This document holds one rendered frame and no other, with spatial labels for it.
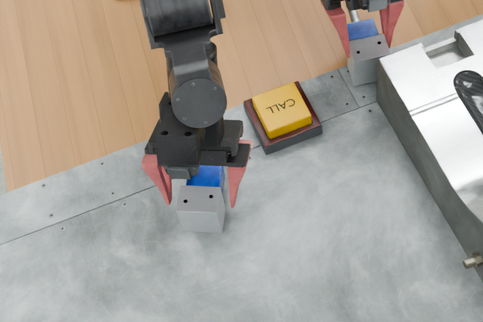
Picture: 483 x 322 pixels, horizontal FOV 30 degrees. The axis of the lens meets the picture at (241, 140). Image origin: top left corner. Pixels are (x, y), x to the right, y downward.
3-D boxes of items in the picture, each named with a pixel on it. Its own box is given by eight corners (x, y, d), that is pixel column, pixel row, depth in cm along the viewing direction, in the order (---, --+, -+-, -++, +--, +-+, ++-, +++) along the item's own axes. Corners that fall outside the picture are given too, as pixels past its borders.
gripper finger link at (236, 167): (247, 221, 106) (244, 152, 101) (187, 218, 106) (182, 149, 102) (254, 191, 111) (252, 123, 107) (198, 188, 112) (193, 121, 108)
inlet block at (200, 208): (197, 141, 119) (190, 119, 114) (234, 143, 118) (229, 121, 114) (182, 231, 112) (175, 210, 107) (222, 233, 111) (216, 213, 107)
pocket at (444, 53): (417, 61, 116) (418, 43, 113) (454, 47, 116) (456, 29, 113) (433, 87, 113) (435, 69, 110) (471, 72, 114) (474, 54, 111)
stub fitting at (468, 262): (476, 256, 103) (461, 261, 103) (478, 249, 101) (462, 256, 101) (482, 266, 102) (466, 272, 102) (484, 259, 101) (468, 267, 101)
